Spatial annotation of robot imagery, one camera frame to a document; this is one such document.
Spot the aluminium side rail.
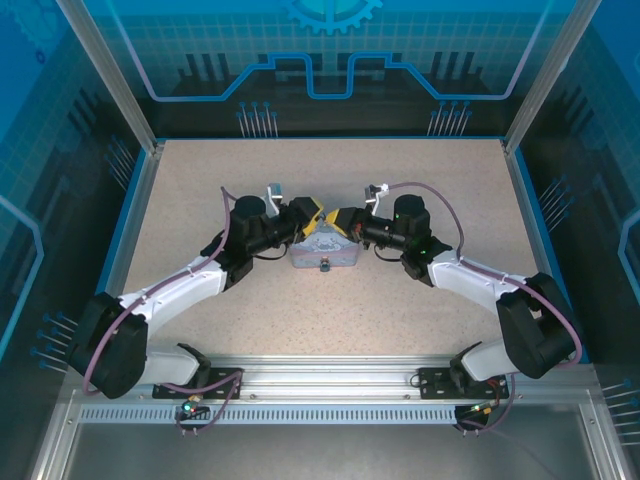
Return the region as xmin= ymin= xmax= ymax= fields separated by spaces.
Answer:
xmin=82 ymin=142 xmax=166 ymax=364
xmin=501 ymin=142 xmax=594 ymax=364

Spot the aluminium frame post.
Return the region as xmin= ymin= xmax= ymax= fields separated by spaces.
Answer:
xmin=501 ymin=0 xmax=604 ymax=156
xmin=53 ymin=0 xmax=167 ymax=155

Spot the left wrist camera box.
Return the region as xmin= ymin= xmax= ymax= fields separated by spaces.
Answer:
xmin=265 ymin=181 xmax=286 ymax=217

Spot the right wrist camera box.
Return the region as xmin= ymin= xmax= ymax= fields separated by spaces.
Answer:
xmin=364 ymin=182 xmax=392 ymax=217

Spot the small connector with green light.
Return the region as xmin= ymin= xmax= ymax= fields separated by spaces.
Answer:
xmin=178 ymin=396 xmax=209 ymax=421
xmin=460 ymin=398 xmax=502 ymax=420

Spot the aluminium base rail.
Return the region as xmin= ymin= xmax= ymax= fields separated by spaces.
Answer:
xmin=64 ymin=354 xmax=601 ymax=402

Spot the slotted grey cable duct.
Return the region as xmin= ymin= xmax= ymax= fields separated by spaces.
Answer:
xmin=78 ymin=405 xmax=459 ymax=428

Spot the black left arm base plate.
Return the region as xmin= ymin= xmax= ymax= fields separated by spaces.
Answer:
xmin=151 ymin=366 xmax=245 ymax=401

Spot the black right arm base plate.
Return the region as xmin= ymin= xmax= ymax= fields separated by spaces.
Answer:
xmin=416 ymin=366 xmax=512 ymax=401

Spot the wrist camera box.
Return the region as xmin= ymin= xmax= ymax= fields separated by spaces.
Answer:
xmin=265 ymin=181 xmax=286 ymax=217
xmin=364 ymin=182 xmax=392 ymax=217

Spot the blue cartoon tin box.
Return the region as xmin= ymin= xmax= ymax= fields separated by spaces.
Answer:
xmin=289 ymin=221 xmax=363 ymax=272

